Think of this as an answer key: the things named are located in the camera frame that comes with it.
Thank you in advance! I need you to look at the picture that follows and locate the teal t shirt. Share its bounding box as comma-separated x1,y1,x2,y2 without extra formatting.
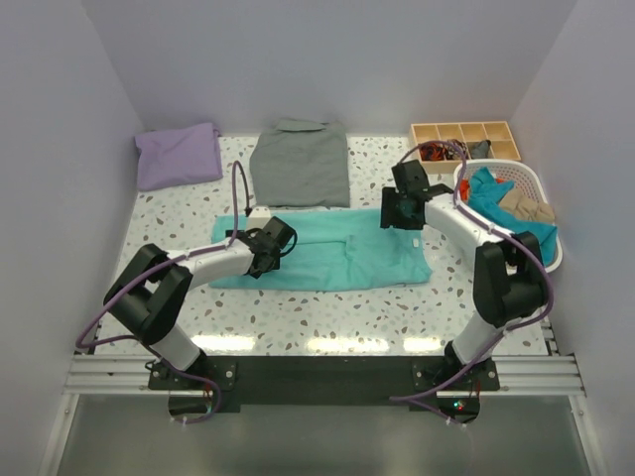
210,208,432,292

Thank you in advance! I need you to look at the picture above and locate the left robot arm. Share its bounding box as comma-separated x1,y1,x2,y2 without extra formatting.
103,217,298,390

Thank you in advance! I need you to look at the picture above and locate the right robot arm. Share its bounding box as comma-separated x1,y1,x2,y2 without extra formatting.
380,161,554,398

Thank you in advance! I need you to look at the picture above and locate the patterned cloth in box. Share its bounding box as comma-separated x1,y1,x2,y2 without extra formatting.
444,139,469,161

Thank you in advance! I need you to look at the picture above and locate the red garment in basket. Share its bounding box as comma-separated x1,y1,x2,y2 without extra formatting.
459,179,470,202

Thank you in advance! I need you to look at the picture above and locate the blue t shirt in basket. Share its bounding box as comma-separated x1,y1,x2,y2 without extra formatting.
467,168,558,265

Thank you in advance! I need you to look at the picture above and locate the grey cloth in box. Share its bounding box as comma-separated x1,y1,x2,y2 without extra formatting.
469,139,491,160

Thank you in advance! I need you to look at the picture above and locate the folded grey shirt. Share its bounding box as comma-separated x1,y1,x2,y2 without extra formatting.
249,119,350,208

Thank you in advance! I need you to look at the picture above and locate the wooden compartment box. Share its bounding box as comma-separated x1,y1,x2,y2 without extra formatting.
410,121,522,174

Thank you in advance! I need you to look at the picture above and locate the beige garment in basket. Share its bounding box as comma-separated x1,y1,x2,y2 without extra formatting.
499,188,556,224

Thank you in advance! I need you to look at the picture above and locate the white laundry basket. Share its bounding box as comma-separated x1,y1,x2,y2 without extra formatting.
453,159,562,272

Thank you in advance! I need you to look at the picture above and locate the folded purple shirt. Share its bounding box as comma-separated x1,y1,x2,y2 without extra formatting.
134,123,223,191

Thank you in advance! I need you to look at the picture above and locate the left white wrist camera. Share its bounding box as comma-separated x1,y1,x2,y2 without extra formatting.
245,206,272,230

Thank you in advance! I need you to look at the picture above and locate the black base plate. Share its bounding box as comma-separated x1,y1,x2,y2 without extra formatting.
147,354,501,416

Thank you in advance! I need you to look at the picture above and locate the aluminium frame rail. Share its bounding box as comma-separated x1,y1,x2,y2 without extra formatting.
43,351,602,475

